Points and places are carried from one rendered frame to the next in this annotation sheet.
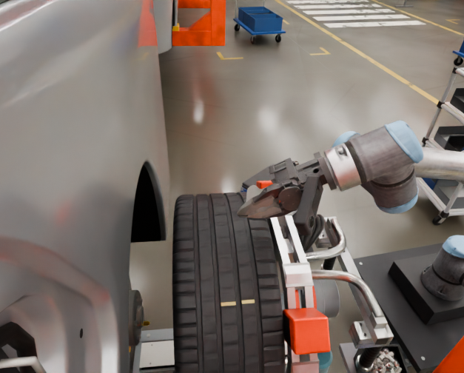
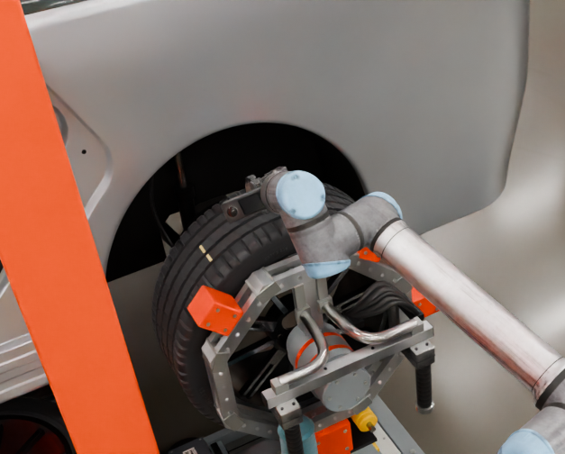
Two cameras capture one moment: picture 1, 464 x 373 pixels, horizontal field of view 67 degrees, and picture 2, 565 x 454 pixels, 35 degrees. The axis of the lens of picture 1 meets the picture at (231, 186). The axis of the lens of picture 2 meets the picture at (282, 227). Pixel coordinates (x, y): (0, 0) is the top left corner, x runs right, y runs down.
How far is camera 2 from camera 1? 184 cm
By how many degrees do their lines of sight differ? 59
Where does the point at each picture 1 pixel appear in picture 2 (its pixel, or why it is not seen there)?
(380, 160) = (270, 192)
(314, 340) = (198, 309)
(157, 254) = not seen: hidden behind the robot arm
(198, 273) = (215, 219)
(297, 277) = (254, 281)
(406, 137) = (282, 182)
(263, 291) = (220, 259)
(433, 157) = (449, 291)
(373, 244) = not seen: outside the picture
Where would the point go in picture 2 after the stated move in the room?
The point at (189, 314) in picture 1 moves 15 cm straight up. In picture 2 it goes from (186, 237) to (174, 186)
